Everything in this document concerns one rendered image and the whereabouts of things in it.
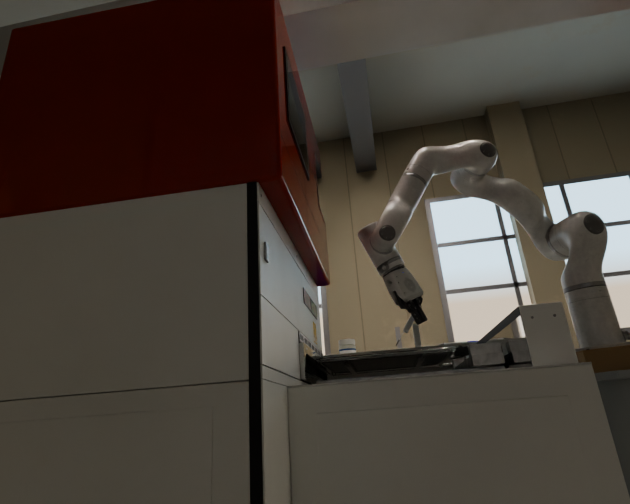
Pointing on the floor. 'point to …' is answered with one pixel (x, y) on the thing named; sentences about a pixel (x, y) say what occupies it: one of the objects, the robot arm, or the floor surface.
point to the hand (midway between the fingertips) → (419, 316)
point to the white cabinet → (456, 440)
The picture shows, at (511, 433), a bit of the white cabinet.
